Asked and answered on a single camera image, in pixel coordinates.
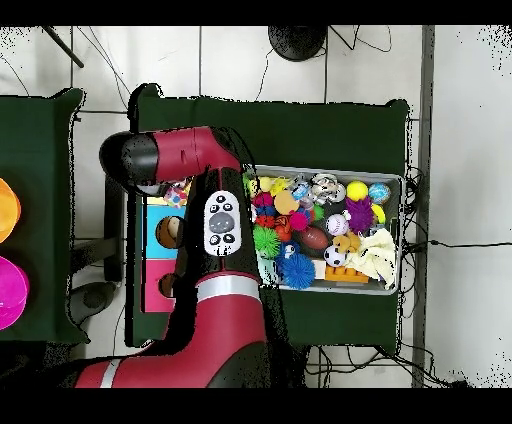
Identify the green spiky rubber ball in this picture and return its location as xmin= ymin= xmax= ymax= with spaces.
xmin=252 ymin=224 xmax=282 ymax=259

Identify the white cloth with colourful spots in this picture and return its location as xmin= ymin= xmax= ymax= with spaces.
xmin=161 ymin=179 xmax=192 ymax=209

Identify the wooden box with three holes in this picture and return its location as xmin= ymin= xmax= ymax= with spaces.
xmin=141 ymin=181 xmax=193 ymax=314

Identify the shallow metal mesh bin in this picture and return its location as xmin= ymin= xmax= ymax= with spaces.
xmin=243 ymin=163 xmax=404 ymax=297

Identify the blue spiky toy with eyes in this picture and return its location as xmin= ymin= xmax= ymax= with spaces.
xmin=274 ymin=241 xmax=317 ymax=290

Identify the white baseball with red stitching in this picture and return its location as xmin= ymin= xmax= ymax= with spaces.
xmin=324 ymin=212 xmax=351 ymax=237

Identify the dark green table cloth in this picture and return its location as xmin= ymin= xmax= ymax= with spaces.
xmin=0 ymin=88 xmax=91 ymax=347
xmin=127 ymin=85 xmax=409 ymax=355

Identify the yellow foam ball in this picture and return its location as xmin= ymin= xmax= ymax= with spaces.
xmin=345 ymin=180 xmax=369 ymax=202

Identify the purple spiky rubber ball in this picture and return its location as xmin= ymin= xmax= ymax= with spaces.
xmin=344 ymin=195 xmax=375 ymax=234

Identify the light blue patterned ball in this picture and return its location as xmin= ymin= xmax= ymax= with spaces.
xmin=367 ymin=182 xmax=392 ymax=205

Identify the cream waffle cloth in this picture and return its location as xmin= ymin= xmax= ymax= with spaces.
xmin=345 ymin=227 xmax=397 ymax=290

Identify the black round stand base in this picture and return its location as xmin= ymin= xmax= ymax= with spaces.
xmin=267 ymin=25 xmax=329 ymax=62

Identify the orange plastic dish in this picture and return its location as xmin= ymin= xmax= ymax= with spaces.
xmin=0 ymin=177 xmax=22 ymax=244

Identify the black slanted rod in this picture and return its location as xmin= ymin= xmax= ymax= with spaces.
xmin=41 ymin=25 xmax=85 ymax=69

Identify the pink plastic bowl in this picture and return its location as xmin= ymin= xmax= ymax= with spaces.
xmin=0 ymin=255 xmax=31 ymax=331

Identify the black cable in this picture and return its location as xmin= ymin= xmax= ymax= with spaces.
xmin=401 ymin=237 xmax=512 ymax=251

